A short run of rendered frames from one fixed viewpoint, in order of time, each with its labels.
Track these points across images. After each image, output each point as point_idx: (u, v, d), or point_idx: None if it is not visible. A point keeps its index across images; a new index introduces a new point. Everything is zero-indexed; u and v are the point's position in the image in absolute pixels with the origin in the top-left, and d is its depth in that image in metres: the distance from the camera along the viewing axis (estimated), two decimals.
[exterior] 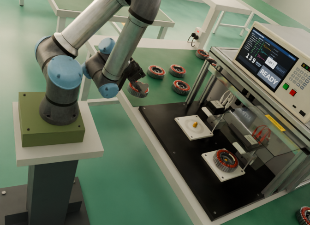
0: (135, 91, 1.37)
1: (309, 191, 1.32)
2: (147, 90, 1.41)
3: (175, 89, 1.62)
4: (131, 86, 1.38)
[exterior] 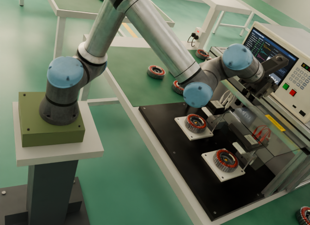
0: (195, 127, 1.32)
1: (309, 191, 1.32)
2: (206, 124, 1.36)
3: (175, 89, 1.62)
4: (190, 122, 1.33)
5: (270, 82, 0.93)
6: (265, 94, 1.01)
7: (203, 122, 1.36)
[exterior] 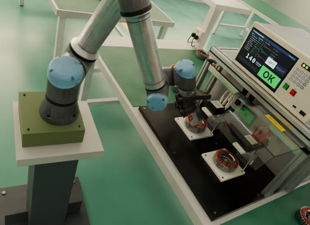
0: (195, 127, 1.32)
1: (309, 191, 1.32)
2: (206, 124, 1.36)
3: (175, 89, 1.62)
4: (190, 122, 1.33)
5: (196, 105, 1.19)
6: (191, 121, 1.22)
7: (203, 122, 1.36)
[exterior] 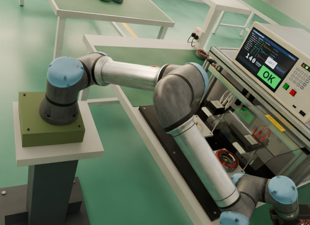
0: None
1: (309, 191, 1.32)
2: None
3: None
4: None
5: None
6: None
7: None
